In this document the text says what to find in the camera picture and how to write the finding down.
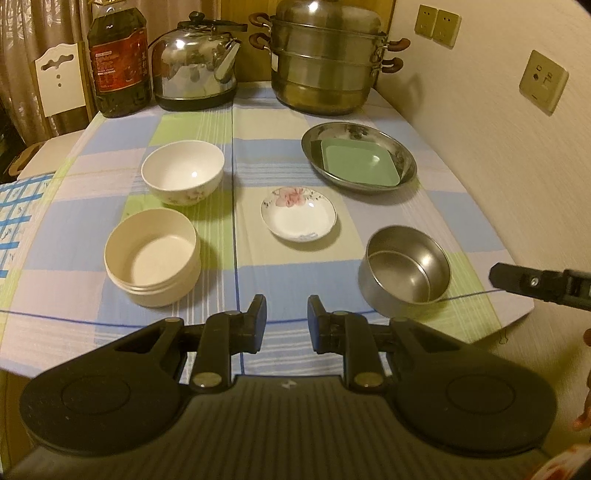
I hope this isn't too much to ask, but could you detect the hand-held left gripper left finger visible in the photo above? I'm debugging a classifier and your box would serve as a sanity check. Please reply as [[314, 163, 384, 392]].
[[114, 294, 269, 394]]

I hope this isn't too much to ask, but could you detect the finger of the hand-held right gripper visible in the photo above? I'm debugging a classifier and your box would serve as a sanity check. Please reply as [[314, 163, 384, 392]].
[[488, 261, 591, 315]]

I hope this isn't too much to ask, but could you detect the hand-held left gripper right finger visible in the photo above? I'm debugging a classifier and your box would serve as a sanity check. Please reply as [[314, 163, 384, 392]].
[[307, 295, 463, 394]]

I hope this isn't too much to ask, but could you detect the stainless steel bowl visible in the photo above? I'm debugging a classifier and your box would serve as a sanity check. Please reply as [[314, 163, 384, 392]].
[[358, 225, 452, 317]]

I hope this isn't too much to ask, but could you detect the small floral saucer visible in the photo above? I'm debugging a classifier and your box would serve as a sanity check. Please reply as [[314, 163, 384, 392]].
[[260, 185, 338, 243]]

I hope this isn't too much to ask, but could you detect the cream round plastic bowl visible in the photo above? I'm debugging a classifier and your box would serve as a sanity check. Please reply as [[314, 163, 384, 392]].
[[104, 208, 202, 309]]

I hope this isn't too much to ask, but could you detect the green square plate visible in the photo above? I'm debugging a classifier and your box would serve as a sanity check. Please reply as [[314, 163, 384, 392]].
[[320, 138, 402, 188]]

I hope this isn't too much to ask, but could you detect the white floral bowl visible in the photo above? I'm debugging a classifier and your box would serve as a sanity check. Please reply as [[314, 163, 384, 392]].
[[141, 141, 225, 206]]

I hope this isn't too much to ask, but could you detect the stainless steel plate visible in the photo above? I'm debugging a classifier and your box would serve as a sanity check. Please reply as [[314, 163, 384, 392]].
[[301, 122, 418, 194]]

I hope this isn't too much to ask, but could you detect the person's right hand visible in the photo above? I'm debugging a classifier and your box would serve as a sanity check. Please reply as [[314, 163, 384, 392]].
[[573, 327, 591, 432]]

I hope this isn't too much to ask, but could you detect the checked tablecloth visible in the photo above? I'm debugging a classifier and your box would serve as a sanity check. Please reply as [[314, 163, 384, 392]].
[[0, 80, 536, 411]]

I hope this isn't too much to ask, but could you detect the red white patterned cloth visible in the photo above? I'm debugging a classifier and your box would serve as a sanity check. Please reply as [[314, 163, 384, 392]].
[[531, 442, 591, 480]]

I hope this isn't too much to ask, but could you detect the stainless steel steamer pot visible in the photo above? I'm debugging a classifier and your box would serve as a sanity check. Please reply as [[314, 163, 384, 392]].
[[248, 0, 411, 116]]

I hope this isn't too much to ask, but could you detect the blue white grid cloth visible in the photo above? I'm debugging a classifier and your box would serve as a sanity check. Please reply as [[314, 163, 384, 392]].
[[0, 173, 57, 278]]

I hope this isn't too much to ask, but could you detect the stainless steel kettle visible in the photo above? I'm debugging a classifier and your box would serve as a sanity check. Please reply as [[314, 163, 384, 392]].
[[148, 13, 249, 112]]

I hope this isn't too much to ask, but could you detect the cooking oil bottle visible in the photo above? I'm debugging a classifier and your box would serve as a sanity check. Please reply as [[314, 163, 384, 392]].
[[88, 0, 153, 119]]

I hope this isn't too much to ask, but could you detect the white wooden chair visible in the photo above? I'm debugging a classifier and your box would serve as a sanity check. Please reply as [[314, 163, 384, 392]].
[[18, 41, 89, 181]]

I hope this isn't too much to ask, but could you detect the beige curtain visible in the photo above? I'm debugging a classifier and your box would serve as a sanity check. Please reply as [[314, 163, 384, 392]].
[[0, 0, 99, 145]]

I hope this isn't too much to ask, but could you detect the large beige wall socket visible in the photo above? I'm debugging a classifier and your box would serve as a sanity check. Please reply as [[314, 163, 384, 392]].
[[519, 50, 570, 116]]

